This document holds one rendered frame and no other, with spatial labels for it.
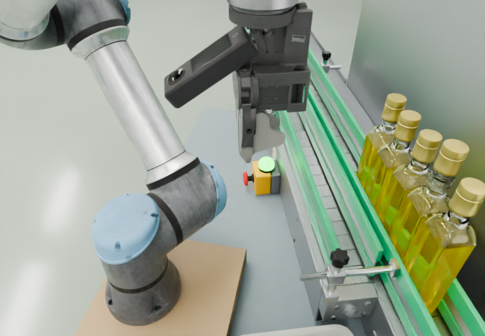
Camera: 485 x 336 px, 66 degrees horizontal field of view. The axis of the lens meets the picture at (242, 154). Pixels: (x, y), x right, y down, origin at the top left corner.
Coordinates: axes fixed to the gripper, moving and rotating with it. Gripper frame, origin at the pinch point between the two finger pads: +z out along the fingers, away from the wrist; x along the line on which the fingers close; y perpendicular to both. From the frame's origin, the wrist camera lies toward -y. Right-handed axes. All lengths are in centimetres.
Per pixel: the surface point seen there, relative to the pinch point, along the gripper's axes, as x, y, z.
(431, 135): 3.3, 30.1, 1.8
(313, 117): 40, 24, 22
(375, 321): -8.6, 23.9, 35.4
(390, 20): 52, 45, 1
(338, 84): 72, 42, 30
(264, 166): 35.2, 10.1, 33.4
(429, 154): 1.9, 29.9, 4.4
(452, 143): -1.5, 29.9, -0.4
